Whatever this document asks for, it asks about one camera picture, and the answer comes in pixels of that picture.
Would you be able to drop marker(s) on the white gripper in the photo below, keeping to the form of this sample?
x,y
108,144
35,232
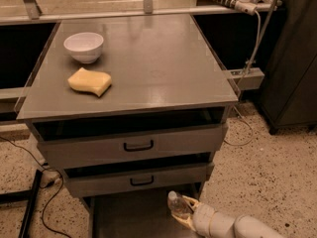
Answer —
x,y
202,217

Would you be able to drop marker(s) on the clear plastic water bottle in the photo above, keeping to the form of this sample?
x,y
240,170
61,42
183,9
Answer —
x,y
177,205

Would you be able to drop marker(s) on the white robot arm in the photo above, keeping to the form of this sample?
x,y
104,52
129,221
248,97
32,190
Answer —
x,y
243,226

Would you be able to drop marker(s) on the open grey bottom drawer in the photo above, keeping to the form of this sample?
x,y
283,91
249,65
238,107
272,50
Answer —
x,y
138,214

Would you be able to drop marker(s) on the grey middle drawer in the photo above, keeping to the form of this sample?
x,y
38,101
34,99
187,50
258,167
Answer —
x,y
116,183

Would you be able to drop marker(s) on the grey metal drawer cabinet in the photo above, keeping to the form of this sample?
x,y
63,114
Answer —
x,y
164,79

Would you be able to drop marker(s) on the grey top drawer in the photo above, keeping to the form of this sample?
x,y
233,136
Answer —
x,y
79,153

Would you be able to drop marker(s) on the yellow sponge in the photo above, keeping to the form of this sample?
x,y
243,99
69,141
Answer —
x,y
95,82

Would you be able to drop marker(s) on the white ceramic bowl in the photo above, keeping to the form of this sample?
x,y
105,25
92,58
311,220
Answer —
x,y
85,47

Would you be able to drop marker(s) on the white power strip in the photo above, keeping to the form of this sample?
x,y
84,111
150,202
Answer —
x,y
245,6

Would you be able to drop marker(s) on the black middle drawer handle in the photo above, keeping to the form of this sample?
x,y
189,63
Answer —
x,y
141,181

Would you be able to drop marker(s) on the black drawer handle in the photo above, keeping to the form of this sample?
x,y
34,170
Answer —
x,y
141,181
136,148

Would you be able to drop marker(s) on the black top drawer handle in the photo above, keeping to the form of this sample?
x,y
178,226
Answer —
x,y
136,148

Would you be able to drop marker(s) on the grey metal side bracket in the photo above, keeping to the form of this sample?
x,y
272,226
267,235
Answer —
x,y
246,79

